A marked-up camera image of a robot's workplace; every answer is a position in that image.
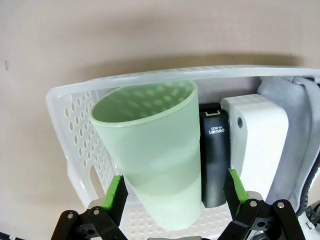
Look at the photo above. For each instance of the white power adapter box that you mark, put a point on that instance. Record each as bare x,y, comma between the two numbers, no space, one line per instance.
260,140

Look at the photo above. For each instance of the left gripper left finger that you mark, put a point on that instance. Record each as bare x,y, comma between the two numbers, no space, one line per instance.
117,197

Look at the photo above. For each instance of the black stapler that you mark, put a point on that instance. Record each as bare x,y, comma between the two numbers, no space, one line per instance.
215,155

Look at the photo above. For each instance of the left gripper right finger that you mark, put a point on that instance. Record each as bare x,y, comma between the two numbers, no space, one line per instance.
237,200

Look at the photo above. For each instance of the pale green plastic cup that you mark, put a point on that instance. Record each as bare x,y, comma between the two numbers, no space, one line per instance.
162,162

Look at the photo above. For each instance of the white perforated plastic basket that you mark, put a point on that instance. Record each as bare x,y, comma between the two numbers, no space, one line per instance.
75,100

